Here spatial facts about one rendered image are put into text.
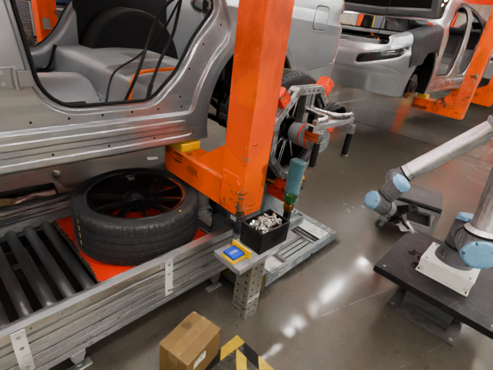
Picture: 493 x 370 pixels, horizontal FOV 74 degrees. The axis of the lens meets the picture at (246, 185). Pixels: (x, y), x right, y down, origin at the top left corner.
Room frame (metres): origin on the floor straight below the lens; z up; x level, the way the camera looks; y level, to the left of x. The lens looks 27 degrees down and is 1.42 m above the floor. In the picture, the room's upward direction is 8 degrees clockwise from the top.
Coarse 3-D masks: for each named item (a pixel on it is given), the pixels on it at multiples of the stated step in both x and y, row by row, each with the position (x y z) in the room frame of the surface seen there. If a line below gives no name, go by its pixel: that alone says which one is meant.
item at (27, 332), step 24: (216, 240) 1.38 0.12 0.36; (144, 264) 1.10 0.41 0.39; (168, 264) 1.15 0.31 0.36; (192, 264) 1.27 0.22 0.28; (96, 288) 0.94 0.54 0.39; (120, 288) 0.99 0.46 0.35; (144, 288) 1.06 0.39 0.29; (168, 288) 1.15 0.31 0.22; (48, 312) 0.80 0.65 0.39; (72, 312) 0.84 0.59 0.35; (96, 312) 0.91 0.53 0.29; (0, 336) 0.68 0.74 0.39; (24, 336) 0.72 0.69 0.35; (48, 336) 0.77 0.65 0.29; (0, 360) 0.66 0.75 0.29; (24, 360) 0.70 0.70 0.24
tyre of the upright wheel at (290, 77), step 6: (288, 72) 1.92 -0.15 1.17; (294, 72) 1.91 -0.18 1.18; (300, 72) 1.94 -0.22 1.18; (282, 78) 1.83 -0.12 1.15; (288, 78) 1.84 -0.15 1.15; (294, 78) 1.87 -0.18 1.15; (300, 78) 1.91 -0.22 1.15; (306, 78) 1.95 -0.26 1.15; (312, 78) 2.00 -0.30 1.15; (282, 84) 1.80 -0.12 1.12; (288, 84) 1.83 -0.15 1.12; (294, 84) 1.87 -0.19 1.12; (300, 84) 1.91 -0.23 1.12; (300, 156) 2.03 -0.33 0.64; (270, 174) 1.81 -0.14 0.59
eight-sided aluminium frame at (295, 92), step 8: (296, 88) 1.78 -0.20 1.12; (304, 88) 1.81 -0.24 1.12; (312, 88) 1.86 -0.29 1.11; (320, 88) 1.92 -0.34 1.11; (296, 96) 1.77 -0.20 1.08; (320, 96) 1.95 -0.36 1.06; (288, 104) 1.72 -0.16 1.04; (320, 104) 2.03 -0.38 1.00; (280, 112) 1.69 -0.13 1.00; (280, 120) 1.68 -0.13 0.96; (328, 120) 2.05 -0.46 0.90; (272, 144) 1.66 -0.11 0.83; (272, 152) 1.67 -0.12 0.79; (304, 152) 2.01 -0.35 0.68; (272, 160) 1.67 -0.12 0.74; (304, 160) 2.00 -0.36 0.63; (272, 168) 1.75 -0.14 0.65; (280, 168) 1.74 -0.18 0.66; (288, 168) 1.88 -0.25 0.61; (304, 168) 1.93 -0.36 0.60; (280, 176) 1.76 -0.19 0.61
